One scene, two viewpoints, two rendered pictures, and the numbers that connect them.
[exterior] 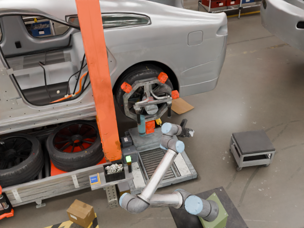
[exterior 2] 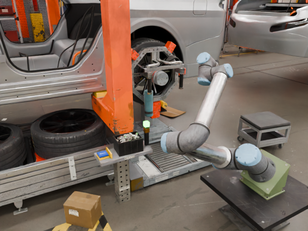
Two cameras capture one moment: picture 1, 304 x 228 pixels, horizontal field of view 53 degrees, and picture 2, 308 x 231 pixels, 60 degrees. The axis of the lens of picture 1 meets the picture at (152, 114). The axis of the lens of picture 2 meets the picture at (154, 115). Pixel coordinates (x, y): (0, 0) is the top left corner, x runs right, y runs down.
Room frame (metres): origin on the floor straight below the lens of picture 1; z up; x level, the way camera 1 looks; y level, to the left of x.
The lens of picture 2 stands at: (0.21, 0.61, 1.53)
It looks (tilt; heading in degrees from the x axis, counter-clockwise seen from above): 23 degrees down; 347
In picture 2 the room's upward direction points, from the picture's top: straight up
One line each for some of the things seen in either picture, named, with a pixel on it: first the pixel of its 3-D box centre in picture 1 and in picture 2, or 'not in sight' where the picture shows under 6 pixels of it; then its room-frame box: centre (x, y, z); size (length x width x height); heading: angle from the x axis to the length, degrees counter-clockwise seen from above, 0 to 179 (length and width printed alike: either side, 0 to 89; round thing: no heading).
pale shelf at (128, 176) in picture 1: (111, 177); (123, 152); (2.02, 0.44, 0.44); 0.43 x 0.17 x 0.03; 105
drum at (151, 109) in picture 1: (149, 104); (157, 76); (2.68, 0.02, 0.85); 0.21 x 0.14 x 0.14; 15
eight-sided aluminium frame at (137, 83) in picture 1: (147, 100); (153, 74); (2.75, 0.04, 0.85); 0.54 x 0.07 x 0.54; 105
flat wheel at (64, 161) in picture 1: (77, 144); (70, 132); (2.58, 0.89, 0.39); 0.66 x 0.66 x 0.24
